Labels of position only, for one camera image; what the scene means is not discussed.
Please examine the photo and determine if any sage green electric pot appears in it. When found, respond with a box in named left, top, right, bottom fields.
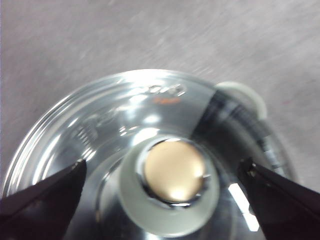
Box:
left=213, top=81, right=267, bottom=120

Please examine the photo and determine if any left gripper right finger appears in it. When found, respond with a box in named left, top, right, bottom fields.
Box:
left=236, top=156, right=320, bottom=240

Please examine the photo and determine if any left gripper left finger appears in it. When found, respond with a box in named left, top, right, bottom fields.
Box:
left=0, top=159, right=88, bottom=240

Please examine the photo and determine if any glass lid with green knob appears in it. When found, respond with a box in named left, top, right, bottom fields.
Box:
left=0, top=68, right=301, bottom=240

